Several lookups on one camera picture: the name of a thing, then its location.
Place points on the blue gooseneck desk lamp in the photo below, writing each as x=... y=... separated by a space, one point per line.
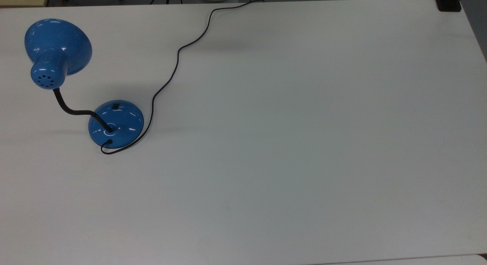
x=116 y=124

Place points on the black table clamp mount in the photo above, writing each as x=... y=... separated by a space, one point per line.
x=449 y=2

